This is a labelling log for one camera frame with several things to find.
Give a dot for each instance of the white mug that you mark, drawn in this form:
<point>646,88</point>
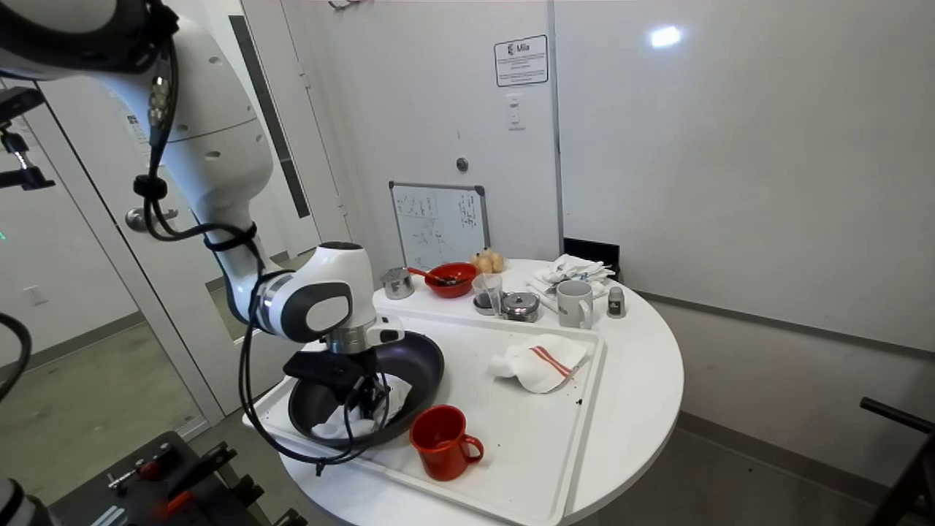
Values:
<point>578,305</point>

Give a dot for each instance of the white plastic tray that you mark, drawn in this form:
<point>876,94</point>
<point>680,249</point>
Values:
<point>528,441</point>

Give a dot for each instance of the orange food item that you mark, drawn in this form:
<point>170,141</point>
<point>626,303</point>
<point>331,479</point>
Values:
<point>488,262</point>

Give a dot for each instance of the small dark steel cup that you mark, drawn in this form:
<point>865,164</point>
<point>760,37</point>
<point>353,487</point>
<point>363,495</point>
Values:
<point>487,300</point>

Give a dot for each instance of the orange black bar clamp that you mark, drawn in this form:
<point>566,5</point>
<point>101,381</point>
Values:
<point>142,468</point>
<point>190,484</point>

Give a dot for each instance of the black chair frame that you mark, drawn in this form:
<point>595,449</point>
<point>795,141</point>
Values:
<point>900,427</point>

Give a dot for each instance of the small grey black item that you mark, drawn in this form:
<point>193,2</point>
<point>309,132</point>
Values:
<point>617,300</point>

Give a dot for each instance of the silver door knob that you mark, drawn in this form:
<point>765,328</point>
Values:
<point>135,221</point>

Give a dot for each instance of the black camera stand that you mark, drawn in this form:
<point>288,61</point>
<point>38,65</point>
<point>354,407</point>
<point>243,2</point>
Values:
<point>19,164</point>

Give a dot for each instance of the white towel with red stripes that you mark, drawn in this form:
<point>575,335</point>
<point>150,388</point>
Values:
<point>541,363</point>
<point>396,395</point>

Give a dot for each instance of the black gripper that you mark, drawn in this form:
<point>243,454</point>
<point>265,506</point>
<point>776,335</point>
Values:
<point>363,363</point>

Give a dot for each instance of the red mug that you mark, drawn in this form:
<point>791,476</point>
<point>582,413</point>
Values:
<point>440,444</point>

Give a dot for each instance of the black frying pan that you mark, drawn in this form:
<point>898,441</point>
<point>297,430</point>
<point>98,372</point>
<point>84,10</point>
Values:
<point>426,370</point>

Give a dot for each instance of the red bowl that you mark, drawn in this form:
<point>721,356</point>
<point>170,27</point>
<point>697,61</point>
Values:
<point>452,278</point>

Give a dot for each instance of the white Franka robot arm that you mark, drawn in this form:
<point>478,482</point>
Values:
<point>223,156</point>

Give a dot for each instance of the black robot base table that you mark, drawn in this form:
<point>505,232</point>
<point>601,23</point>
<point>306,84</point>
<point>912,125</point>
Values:
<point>128,487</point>

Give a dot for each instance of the small leaning whiteboard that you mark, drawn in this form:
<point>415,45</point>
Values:
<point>440,227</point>

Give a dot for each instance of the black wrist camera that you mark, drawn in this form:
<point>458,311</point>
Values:
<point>312,366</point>

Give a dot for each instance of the white door sign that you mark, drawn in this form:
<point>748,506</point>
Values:
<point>521,61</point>

